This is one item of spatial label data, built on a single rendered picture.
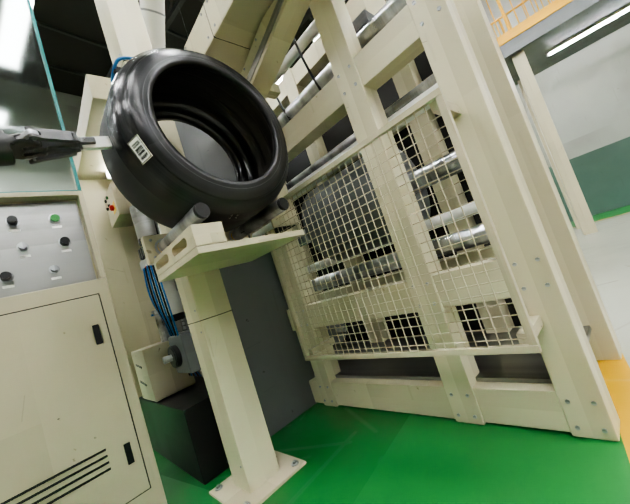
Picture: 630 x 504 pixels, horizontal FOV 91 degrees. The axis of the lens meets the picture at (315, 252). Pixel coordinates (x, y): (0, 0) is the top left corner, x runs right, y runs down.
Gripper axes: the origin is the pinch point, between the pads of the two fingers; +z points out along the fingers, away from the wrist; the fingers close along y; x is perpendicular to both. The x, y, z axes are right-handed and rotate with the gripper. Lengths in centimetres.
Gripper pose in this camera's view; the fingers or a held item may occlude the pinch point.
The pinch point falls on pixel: (94, 143)
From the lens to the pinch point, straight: 101.5
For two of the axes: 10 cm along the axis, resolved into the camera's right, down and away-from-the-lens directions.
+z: 6.5, -3.0, 7.0
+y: -6.4, 2.8, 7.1
